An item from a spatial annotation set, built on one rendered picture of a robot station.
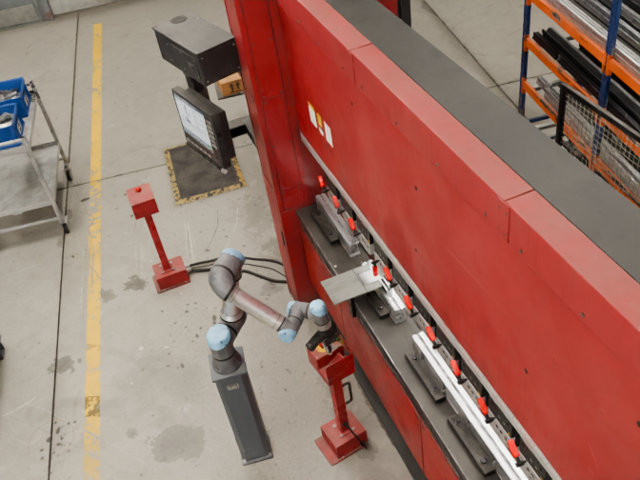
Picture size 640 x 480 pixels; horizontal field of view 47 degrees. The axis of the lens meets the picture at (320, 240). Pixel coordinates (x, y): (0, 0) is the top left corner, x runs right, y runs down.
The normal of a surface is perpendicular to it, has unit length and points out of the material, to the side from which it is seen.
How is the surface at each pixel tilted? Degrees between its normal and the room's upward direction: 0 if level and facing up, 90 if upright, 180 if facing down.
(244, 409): 90
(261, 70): 90
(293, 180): 90
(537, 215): 0
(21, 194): 1
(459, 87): 0
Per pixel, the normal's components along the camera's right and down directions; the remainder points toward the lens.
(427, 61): -0.13, -0.74
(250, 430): 0.22, 0.62
